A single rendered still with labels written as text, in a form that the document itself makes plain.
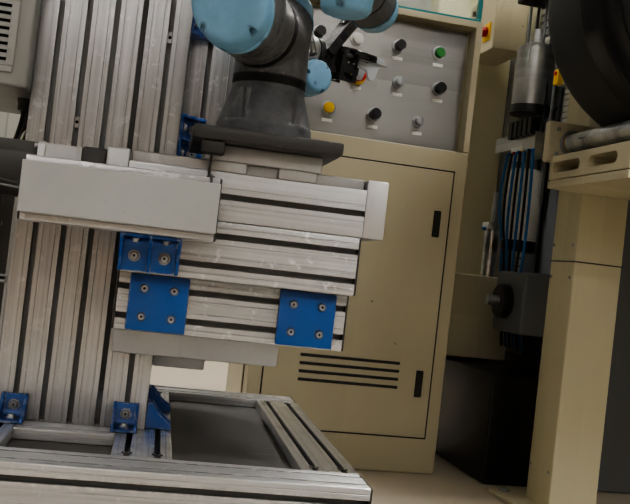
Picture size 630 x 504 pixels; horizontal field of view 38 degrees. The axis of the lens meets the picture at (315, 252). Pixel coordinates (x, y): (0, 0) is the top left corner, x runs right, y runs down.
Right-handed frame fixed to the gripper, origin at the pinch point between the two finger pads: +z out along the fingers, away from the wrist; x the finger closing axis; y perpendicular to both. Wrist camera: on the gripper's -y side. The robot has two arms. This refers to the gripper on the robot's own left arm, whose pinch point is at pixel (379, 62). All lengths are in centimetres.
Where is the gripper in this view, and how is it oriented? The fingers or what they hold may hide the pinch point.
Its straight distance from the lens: 236.9
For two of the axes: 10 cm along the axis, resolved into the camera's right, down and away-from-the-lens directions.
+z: 8.1, 1.0, 5.8
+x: 5.5, 1.8, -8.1
